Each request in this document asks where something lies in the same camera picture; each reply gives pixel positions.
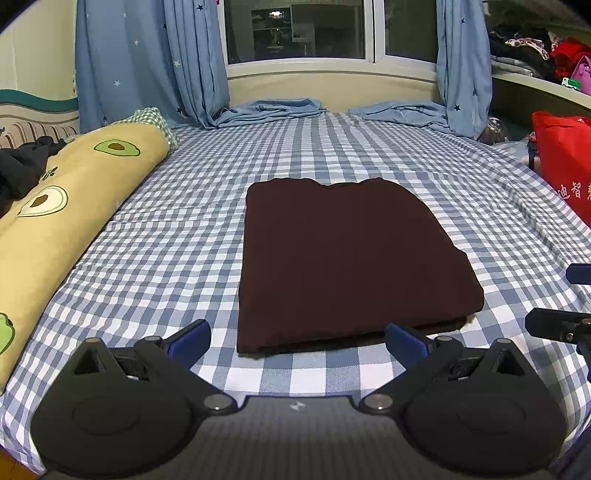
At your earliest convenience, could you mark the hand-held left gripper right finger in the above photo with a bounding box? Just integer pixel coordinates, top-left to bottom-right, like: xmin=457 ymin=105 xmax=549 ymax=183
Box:
xmin=358 ymin=322 xmax=532 ymax=414

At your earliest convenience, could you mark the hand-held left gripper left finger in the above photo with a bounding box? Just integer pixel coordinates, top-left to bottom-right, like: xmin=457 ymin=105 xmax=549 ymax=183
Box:
xmin=69 ymin=318 xmax=238 ymax=414

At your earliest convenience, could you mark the maroon printed t-shirt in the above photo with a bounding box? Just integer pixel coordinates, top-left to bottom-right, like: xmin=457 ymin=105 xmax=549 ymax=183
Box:
xmin=236 ymin=178 xmax=485 ymax=355

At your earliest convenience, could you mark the dark folded clothes stack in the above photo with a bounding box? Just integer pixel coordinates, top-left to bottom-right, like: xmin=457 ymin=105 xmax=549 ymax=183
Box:
xmin=489 ymin=28 xmax=557 ymax=80

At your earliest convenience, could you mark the pile of dark clothes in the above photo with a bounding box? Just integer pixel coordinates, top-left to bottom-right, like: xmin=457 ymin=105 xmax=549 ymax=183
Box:
xmin=0 ymin=136 xmax=68 ymax=219

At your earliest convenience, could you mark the checked blue white bed sheet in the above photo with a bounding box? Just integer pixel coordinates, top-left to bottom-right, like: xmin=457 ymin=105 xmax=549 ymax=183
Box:
xmin=0 ymin=110 xmax=591 ymax=476

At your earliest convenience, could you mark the red printed bag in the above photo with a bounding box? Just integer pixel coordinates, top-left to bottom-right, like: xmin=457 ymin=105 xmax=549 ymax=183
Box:
xmin=531 ymin=111 xmax=591 ymax=228

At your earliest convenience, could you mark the clear plastic bag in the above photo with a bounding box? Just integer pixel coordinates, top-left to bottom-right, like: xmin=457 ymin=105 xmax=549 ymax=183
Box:
xmin=479 ymin=117 xmax=537 ymax=163

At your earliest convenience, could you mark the yellow avocado print pillow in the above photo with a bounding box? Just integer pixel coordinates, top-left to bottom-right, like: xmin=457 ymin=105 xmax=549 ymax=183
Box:
xmin=0 ymin=124 xmax=180 ymax=394

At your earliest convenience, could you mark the pink toy bag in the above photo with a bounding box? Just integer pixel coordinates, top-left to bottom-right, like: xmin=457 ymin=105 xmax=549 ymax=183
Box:
xmin=570 ymin=62 xmax=591 ymax=96

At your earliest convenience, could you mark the red garment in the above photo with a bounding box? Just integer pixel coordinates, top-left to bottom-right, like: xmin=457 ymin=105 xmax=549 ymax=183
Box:
xmin=549 ymin=39 xmax=591 ymax=80

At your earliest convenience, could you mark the green checked pillow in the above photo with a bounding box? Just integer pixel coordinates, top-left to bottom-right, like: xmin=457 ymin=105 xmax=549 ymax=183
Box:
xmin=105 ymin=107 xmax=180 ymax=155

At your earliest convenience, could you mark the floral patterned cloth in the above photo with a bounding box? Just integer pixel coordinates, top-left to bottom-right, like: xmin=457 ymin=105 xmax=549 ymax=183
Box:
xmin=505 ymin=37 xmax=546 ymax=51

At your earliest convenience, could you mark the blue star curtain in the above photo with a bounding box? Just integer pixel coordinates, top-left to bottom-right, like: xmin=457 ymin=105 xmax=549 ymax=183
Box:
xmin=75 ymin=0 xmax=328 ymax=130
xmin=348 ymin=0 xmax=494 ymax=140

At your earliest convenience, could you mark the striped bed headboard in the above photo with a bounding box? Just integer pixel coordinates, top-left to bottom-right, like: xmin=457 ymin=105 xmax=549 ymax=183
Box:
xmin=0 ymin=89 xmax=80 ymax=151

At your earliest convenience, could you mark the white framed window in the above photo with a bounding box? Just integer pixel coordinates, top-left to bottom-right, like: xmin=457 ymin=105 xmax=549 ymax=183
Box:
xmin=223 ymin=0 xmax=439 ymax=79

